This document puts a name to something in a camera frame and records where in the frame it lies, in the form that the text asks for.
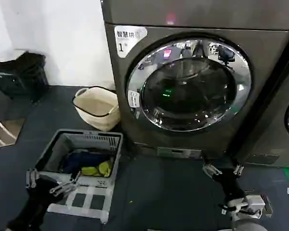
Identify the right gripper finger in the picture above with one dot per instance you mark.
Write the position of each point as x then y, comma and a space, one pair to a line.
210, 168
239, 169

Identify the dryer base service hatch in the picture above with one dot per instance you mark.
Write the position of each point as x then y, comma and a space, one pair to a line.
178, 152

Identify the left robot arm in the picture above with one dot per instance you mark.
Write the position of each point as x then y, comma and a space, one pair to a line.
26, 214

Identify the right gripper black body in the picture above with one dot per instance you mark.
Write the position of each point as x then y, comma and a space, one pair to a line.
227, 183

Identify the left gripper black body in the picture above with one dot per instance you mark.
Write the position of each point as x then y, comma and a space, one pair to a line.
44, 188

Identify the grey dryer with number sticker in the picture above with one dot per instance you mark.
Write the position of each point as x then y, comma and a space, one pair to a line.
125, 77

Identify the white number sticker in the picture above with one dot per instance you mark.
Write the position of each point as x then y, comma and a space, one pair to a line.
125, 38

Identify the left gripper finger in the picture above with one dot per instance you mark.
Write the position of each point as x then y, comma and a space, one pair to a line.
62, 188
31, 179

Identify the cream fabric basket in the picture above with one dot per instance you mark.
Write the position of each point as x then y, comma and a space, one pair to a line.
96, 108

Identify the grey plastic laundry basket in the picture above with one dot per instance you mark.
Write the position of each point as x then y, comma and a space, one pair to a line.
62, 144

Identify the small white door label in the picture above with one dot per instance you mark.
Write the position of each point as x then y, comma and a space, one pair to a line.
134, 98

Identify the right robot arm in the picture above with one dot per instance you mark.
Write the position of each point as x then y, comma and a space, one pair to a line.
250, 207

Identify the dark blue garment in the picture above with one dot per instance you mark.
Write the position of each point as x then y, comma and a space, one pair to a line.
82, 160

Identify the black bin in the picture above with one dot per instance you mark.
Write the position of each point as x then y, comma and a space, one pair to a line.
21, 77

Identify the yellow green garment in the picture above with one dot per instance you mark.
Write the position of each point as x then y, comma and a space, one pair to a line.
98, 169

